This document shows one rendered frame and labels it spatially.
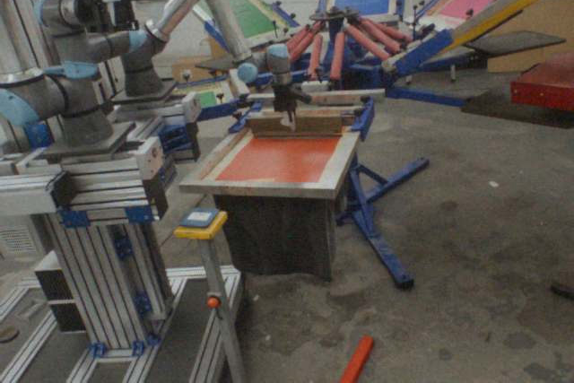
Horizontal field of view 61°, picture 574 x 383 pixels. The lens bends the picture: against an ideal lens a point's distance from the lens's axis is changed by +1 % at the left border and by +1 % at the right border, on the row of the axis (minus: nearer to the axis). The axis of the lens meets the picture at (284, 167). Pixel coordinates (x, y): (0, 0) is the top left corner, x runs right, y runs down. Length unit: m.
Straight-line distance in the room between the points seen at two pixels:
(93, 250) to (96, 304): 0.28
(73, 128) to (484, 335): 1.92
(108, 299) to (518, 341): 1.77
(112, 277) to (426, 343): 1.40
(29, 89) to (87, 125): 0.20
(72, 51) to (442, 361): 1.89
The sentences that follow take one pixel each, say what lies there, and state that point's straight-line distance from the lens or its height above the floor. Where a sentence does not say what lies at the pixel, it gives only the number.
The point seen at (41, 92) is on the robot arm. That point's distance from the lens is 1.51.
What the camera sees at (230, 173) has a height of 0.95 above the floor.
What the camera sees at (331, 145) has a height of 0.95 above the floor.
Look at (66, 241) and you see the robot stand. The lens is 2.10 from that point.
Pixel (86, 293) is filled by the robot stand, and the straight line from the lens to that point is 2.23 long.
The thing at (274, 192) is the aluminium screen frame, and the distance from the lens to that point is 1.65.
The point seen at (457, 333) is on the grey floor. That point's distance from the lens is 2.49.
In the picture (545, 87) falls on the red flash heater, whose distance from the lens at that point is 2.09.
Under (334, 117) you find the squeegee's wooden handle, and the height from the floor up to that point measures 1.04.
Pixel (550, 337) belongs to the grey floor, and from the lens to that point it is 2.55.
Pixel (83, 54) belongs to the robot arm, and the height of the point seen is 1.56.
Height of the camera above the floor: 1.75
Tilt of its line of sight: 25 degrees down
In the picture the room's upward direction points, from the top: 9 degrees counter-clockwise
